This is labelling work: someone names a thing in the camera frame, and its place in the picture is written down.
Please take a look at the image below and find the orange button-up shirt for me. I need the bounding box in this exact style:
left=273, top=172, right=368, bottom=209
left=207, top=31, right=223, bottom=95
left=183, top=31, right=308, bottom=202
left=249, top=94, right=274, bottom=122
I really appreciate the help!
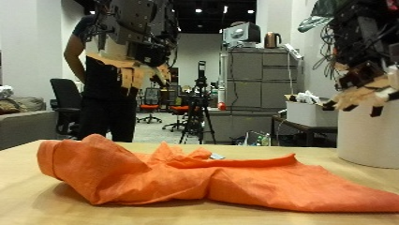
left=36, top=133, right=399, bottom=214

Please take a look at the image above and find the white power strip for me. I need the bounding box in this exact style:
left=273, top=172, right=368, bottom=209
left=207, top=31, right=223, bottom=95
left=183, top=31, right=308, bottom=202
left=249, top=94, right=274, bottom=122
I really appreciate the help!
left=283, top=43, right=304, bottom=60

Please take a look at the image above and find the white plastic bag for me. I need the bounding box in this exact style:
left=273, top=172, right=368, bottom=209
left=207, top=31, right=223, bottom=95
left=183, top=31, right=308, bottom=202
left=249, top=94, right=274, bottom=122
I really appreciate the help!
left=294, top=90, right=322, bottom=105

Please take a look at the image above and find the white storage box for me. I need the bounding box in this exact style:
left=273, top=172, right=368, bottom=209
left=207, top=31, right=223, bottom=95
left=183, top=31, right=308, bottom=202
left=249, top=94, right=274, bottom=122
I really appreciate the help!
left=285, top=100, right=340, bottom=128

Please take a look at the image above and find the copper kettle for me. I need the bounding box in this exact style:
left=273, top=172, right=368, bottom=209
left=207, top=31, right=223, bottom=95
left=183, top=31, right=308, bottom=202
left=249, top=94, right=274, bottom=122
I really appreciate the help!
left=263, top=31, right=283, bottom=50

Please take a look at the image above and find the white round planter pot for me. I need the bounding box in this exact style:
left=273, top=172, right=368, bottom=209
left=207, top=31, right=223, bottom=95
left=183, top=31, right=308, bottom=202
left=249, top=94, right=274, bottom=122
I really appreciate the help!
left=335, top=99, right=399, bottom=170

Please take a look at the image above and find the grey boxy monitor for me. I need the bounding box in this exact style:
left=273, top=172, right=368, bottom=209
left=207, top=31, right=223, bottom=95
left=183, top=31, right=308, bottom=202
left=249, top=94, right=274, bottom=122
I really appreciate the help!
left=221, top=22, right=262, bottom=49

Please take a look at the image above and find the orange seat office chair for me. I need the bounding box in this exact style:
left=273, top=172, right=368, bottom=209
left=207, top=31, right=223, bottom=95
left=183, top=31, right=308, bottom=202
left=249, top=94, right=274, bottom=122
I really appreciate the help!
left=136, top=87, right=165, bottom=125
left=161, top=93, right=190, bottom=132

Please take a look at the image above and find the dark side table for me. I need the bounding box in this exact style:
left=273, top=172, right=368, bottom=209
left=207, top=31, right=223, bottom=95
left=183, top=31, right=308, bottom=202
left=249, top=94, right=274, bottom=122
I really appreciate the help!
left=270, top=114, right=339, bottom=148

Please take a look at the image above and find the black office chair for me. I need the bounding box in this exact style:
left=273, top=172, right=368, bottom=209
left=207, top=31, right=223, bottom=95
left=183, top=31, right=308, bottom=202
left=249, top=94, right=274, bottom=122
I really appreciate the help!
left=49, top=78, right=85, bottom=140

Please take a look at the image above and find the grey drawer cabinet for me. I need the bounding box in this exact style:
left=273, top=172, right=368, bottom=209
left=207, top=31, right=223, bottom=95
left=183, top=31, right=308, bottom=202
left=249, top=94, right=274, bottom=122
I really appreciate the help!
left=223, top=46, right=304, bottom=112

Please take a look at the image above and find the person in dark T-shirt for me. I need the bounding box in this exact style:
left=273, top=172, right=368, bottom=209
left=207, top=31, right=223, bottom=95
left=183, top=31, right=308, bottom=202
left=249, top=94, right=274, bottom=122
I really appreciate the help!
left=62, top=13, right=141, bottom=143

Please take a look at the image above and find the green plastic bottle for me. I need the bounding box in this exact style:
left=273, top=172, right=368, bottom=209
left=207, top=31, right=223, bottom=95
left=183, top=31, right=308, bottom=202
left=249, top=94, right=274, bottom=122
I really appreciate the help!
left=257, top=132, right=271, bottom=147

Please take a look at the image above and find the brown cushion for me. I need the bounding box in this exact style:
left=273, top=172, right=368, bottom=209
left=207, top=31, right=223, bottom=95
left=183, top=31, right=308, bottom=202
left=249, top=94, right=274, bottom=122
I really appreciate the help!
left=0, top=96, right=48, bottom=116

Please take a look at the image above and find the grey sofa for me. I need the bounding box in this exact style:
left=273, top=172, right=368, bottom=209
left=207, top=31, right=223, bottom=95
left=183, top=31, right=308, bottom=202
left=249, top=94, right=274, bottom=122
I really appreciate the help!
left=0, top=110, right=60, bottom=152

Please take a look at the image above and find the black camera tripod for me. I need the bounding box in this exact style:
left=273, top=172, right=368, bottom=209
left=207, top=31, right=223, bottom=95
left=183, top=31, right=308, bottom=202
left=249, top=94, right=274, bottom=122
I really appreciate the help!
left=178, top=60, right=217, bottom=145

